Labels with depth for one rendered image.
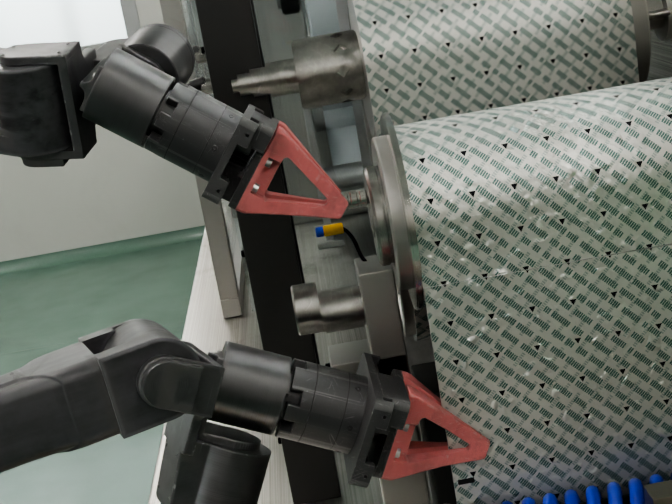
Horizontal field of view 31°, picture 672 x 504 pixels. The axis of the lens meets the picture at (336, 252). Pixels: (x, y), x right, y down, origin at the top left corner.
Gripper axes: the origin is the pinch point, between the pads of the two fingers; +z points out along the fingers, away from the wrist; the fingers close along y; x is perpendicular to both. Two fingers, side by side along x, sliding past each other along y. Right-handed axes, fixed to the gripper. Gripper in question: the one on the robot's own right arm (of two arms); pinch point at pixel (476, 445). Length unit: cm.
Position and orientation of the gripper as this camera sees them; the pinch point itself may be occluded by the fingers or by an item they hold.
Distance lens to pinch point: 90.6
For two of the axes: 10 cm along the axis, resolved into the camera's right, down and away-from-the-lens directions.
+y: 0.6, 2.6, -9.6
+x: 2.8, -9.3, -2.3
